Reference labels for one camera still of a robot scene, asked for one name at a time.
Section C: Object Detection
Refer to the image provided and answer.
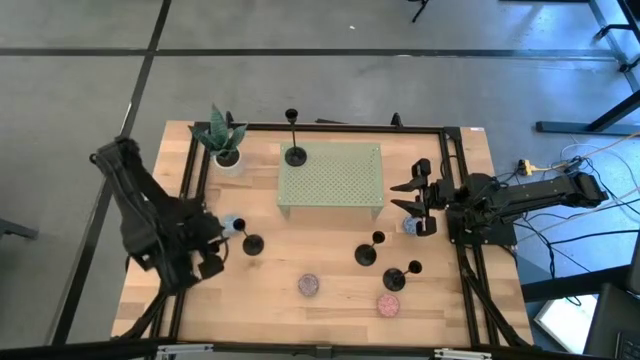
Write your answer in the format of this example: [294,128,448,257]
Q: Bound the green snake plant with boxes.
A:
[188,103,249,160]

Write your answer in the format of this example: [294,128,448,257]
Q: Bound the dark grey floor stand foot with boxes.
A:
[0,217,39,241]

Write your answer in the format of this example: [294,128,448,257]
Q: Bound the black metal candlestick holder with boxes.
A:
[283,108,309,168]
[382,259,424,293]
[232,217,266,257]
[353,230,387,268]

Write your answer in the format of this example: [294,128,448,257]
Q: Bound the black crossbar silver brackets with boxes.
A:
[0,337,640,360]

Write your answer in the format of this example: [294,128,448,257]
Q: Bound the white flat board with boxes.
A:
[532,293,599,354]

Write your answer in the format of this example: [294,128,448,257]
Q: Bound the pink patterned candle tin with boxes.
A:
[376,293,401,319]

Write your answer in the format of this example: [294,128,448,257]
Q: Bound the light blue patterned candle tin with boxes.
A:
[221,214,242,238]

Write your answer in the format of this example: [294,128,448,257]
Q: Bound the maroon white patterned candle tin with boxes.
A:
[297,273,321,298]

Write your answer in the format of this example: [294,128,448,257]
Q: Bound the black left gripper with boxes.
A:
[187,207,232,281]

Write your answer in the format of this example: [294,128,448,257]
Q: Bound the black floor beam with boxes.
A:
[519,263,632,304]

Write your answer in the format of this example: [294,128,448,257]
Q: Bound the black desk leg frame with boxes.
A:
[535,89,640,137]

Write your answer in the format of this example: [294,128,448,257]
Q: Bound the yellow orange power cable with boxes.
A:
[530,130,640,174]

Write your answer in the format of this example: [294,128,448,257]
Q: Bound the white round plant pot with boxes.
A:
[212,148,246,177]

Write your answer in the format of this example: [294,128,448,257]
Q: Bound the black aluminium table frame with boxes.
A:
[112,110,535,351]

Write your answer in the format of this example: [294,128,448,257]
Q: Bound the dark blue white candle tin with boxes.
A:
[402,215,424,237]

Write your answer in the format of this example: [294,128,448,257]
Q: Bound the green perforated metal shelf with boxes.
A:
[276,141,385,221]

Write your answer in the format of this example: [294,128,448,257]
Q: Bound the black tripod leg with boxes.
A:
[407,0,431,24]

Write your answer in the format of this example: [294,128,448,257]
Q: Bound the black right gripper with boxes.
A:
[389,158,454,238]

